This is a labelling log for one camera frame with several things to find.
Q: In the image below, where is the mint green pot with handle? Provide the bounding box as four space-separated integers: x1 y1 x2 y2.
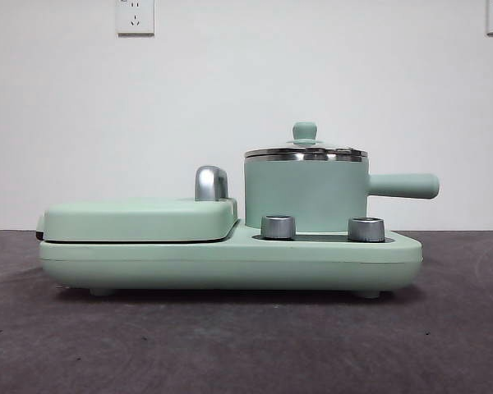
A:
243 158 440 230

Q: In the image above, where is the glass pot lid green knob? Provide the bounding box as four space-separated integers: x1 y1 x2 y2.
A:
244 121 369 161

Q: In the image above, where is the chrome grill lid handle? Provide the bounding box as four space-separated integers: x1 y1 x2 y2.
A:
194 165 230 202

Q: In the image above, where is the silver control knob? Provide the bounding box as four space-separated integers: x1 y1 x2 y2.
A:
348 216 385 242
260 213 296 240

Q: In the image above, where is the mint green breakfast maker base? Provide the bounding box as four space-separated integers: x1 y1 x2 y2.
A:
39 219 423 299

